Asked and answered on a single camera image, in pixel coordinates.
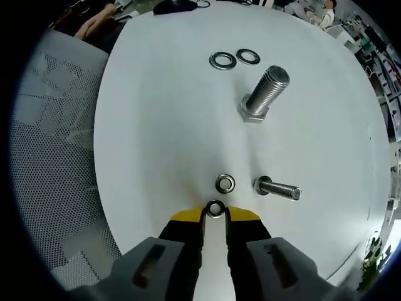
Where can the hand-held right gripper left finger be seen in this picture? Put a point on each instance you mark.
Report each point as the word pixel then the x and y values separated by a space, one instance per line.
pixel 175 251

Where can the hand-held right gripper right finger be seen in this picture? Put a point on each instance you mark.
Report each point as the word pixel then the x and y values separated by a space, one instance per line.
pixel 260 251

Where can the small steel washer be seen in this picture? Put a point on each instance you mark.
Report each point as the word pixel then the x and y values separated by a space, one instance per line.
pixel 210 214
pixel 258 188

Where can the small steel threaded stud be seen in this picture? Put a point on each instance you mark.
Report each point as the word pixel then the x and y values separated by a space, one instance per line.
pixel 279 189

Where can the steel nut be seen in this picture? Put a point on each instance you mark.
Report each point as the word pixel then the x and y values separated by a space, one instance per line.
pixel 220 188

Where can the large steel threaded stud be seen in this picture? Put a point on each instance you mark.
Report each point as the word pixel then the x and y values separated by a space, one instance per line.
pixel 266 92

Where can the large steel washer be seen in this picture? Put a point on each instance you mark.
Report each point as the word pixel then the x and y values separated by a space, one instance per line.
pixel 242 59
pixel 217 64

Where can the potted green plant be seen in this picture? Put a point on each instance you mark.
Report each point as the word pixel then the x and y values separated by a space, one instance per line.
pixel 374 257

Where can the grey mesh chair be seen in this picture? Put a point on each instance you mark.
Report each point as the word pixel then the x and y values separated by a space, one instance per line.
pixel 53 156

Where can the black computer mouse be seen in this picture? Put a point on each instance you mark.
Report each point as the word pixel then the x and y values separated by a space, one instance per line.
pixel 172 5

